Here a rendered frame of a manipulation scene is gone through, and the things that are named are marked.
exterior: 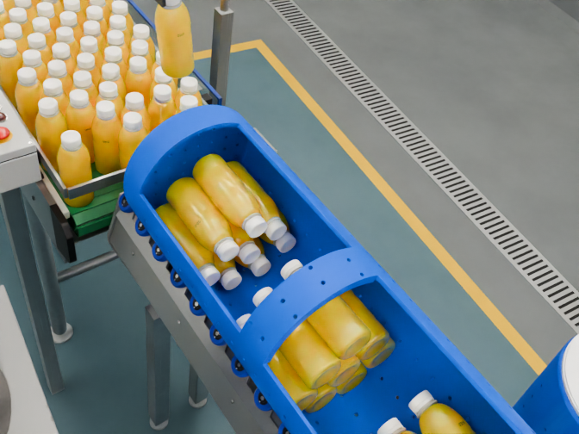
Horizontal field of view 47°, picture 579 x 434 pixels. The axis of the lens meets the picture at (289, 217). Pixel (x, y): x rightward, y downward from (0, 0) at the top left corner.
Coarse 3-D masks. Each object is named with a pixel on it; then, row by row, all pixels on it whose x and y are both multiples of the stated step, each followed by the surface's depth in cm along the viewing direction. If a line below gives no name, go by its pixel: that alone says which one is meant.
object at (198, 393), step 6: (192, 372) 201; (192, 378) 203; (198, 378) 199; (192, 384) 205; (198, 384) 202; (192, 390) 208; (198, 390) 205; (204, 390) 208; (192, 396) 210; (198, 396) 208; (204, 396) 211; (192, 402) 214; (198, 402) 211; (204, 402) 215
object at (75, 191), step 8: (104, 176) 143; (112, 176) 143; (120, 176) 145; (80, 184) 140; (88, 184) 141; (96, 184) 142; (104, 184) 144; (112, 184) 145; (72, 192) 140; (80, 192) 141; (88, 192) 142
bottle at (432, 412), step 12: (420, 408) 102; (432, 408) 101; (444, 408) 101; (420, 420) 101; (432, 420) 100; (444, 420) 99; (456, 420) 99; (432, 432) 99; (444, 432) 98; (456, 432) 98; (468, 432) 98
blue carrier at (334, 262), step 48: (144, 144) 120; (192, 144) 128; (240, 144) 137; (144, 192) 130; (288, 192) 132; (336, 240) 123; (192, 288) 114; (240, 288) 130; (288, 288) 100; (336, 288) 99; (384, 288) 103; (240, 336) 104; (288, 336) 99; (432, 336) 98; (384, 384) 117; (432, 384) 113; (480, 384) 94; (336, 432) 113; (480, 432) 107; (528, 432) 90
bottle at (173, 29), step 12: (180, 0) 122; (156, 12) 123; (168, 12) 121; (180, 12) 122; (156, 24) 124; (168, 24) 123; (180, 24) 123; (168, 36) 125; (180, 36) 125; (168, 48) 127; (180, 48) 127; (192, 48) 131; (168, 60) 129; (180, 60) 129; (192, 60) 132; (168, 72) 132; (180, 72) 132
